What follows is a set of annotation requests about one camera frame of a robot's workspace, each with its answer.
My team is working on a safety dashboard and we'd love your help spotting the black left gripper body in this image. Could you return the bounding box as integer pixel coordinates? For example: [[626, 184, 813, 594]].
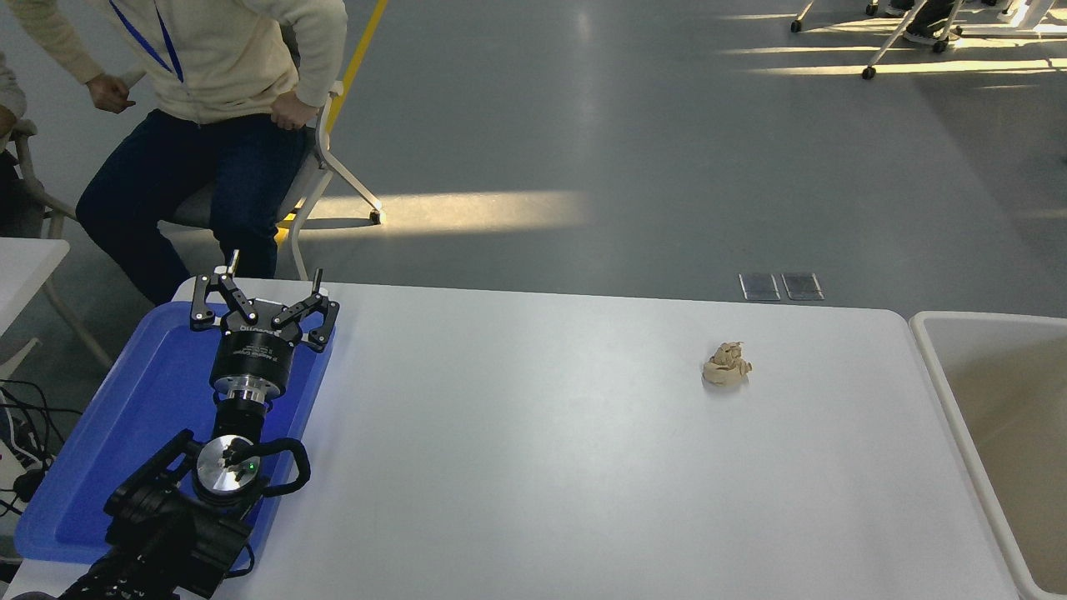
[[208, 298, 304, 394]]

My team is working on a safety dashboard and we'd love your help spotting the person's left hand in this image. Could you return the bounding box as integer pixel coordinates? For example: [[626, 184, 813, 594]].
[[273, 89, 321, 131]]

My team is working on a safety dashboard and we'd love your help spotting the person's right hand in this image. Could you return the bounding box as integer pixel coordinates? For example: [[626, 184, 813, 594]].
[[85, 72, 138, 114]]

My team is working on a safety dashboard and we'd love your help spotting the blue plastic tray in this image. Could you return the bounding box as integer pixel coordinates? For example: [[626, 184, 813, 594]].
[[14, 298, 337, 568]]

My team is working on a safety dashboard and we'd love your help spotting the small white table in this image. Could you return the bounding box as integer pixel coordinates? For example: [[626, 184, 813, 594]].
[[0, 236, 114, 383]]

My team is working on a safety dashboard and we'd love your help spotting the white power strip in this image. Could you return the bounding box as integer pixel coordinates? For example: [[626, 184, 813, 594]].
[[0, 412, 43, 494]]

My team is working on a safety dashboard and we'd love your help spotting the person at picture edge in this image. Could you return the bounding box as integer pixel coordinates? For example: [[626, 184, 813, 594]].
[[0, 50, 44, 237]]

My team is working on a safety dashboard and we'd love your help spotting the crumpled tan paper ball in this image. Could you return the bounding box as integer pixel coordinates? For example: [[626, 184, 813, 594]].
[[701, 340, 754, 389]]

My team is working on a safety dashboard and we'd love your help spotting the white wheeled chair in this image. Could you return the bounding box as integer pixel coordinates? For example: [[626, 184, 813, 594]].
[[789, 0, 1067, 81]]

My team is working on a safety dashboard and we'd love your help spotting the distant seated person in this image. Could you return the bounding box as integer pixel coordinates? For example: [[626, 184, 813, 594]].
[[884, 0, 959, 45]]

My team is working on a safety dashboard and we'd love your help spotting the large pale bin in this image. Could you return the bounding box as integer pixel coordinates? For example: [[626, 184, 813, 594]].
[[909, 310, 1067, 600]]

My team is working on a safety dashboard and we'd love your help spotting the white frame chair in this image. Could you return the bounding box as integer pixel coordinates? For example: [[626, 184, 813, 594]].
[[163, 23, 386, 281]]

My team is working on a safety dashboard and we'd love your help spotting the blue lanyard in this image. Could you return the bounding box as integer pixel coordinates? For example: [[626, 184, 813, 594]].
[[108, 0, 185, 84]]

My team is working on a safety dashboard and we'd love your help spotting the black cable with plug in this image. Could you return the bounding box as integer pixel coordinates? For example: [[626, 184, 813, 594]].
[[0, 379, 68, 518]]

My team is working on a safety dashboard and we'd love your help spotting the pale frame chair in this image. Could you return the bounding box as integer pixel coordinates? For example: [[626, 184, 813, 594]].
[[10, 117, 80, 238]]

